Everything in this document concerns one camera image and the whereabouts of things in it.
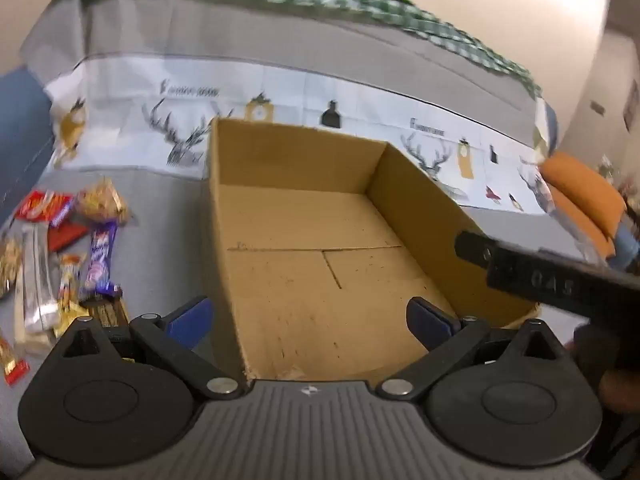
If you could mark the black chocolate bar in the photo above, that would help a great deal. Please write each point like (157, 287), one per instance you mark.
(107, 311)

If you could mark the clear oat cake packet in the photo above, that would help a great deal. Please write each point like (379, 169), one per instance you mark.
(9, 265)

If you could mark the red orange-print snack packet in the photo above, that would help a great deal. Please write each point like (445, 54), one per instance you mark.
(42, 206)

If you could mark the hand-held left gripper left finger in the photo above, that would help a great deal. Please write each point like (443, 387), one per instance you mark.
(190, 322)

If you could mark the golden clear-wrapped snack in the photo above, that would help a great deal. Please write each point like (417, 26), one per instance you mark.
(102, 201)

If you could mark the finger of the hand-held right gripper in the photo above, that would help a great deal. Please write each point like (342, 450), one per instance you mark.
(540, 277)

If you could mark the orange cushion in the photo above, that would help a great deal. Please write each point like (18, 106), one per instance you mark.
(582, 185)

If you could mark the brown cardboard box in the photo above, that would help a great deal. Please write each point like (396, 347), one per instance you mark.
(310, 280)

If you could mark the person's right hand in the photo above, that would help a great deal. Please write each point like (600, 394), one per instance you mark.
(622, 390)

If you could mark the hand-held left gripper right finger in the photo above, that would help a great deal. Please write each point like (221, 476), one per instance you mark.
(430, 322)

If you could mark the silver clear snack packet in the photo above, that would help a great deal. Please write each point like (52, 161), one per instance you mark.
(39, 280)

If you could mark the small yellow snack packet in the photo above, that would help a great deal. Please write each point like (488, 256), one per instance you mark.
(69, 285)

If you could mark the blue pillow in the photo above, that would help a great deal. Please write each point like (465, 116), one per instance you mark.
(551, 127)

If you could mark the blue zippered cushion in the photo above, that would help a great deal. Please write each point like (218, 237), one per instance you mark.
(20, 130)

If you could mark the purple snack packet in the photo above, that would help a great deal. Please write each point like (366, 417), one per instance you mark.
(100, 257)

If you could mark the small red gold packet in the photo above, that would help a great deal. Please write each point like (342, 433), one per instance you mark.
(11, 360)

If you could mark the grey printed bed sheet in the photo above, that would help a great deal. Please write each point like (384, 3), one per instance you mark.
(250, 35)

